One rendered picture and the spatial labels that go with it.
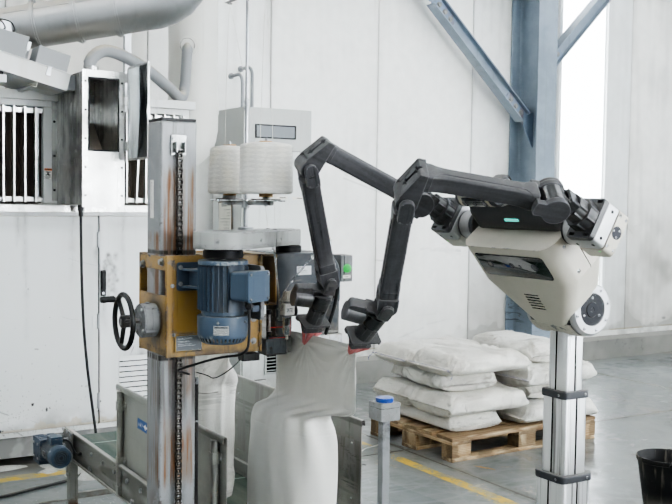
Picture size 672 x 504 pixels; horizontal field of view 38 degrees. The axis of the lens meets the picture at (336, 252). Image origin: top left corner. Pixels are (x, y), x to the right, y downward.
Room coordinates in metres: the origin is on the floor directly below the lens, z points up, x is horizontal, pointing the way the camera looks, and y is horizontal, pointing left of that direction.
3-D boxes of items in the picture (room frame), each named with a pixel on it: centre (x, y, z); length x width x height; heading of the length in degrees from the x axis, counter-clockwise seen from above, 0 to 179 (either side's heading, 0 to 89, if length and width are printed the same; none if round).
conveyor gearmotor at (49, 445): (4.49, 1.28, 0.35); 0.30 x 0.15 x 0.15; 31
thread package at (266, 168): (3.02, 0.22, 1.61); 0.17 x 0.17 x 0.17
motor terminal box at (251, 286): (2.88, 0.25, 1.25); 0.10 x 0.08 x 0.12; 146
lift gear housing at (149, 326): (3.04, 0.59, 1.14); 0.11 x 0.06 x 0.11; 31
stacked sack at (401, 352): (6.31, -0.61, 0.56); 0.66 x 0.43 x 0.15; 119
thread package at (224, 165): (3.24, 0.35, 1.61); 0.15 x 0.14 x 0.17; 31
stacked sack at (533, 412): (6.31, -1.34, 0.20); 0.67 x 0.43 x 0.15; 121
